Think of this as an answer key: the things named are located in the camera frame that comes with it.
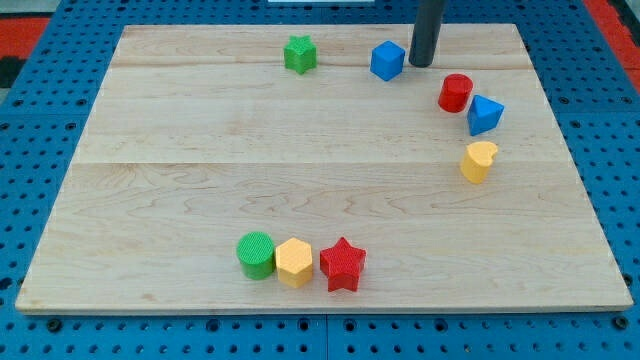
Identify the blue cube block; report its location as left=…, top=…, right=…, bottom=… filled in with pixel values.
left=370, top=41, right=405, bottom=81

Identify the light wooden board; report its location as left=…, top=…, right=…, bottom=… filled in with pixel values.
left=16, top=24, right=633, bottom=315

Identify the yellow hexagon block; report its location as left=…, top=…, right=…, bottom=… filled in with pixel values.
left=275, top=238, right=313, bottom=288

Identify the red star block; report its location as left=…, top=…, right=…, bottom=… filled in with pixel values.
left=320, top=237, right=367, bottom=292

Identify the green cylinder block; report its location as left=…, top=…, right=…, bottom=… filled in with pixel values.
left=236, top=231, right=275, bottom=280

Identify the green star block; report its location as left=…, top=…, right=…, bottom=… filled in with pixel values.
left=283, top=35, right=317, bottom=75

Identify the yellow heart block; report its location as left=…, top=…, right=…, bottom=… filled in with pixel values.
left=459, top=141, right=499, bottom=184

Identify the red cylinder block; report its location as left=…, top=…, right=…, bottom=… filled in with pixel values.
left=438, top=73, right=473, bottom=113

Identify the blue triangular prism block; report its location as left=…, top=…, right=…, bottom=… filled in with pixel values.
left=467, top=95, right=505, bottom=136

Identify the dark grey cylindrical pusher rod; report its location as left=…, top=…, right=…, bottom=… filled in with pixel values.
left=409, top=0, right=446, bottom=68

